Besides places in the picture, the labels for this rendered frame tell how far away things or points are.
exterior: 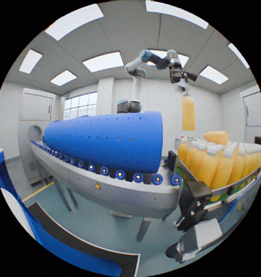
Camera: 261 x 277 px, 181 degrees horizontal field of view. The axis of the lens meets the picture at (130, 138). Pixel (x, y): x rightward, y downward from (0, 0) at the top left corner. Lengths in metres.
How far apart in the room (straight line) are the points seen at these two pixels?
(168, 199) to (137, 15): 2.53
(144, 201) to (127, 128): 0.30
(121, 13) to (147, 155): 2.35
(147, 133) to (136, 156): 0.08
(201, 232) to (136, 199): 0.29
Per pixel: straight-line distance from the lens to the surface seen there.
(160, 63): 0.66
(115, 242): 1.18
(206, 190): 0.27
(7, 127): 4.96
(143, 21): 2.34
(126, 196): 0.38
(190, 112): 0.42
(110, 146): 0.28
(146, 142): 0.24
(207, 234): 0.37
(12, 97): 5.18
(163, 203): 0.38
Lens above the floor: 1.15
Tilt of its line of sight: 6 degrees down
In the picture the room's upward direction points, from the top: 1 degrees clockwise
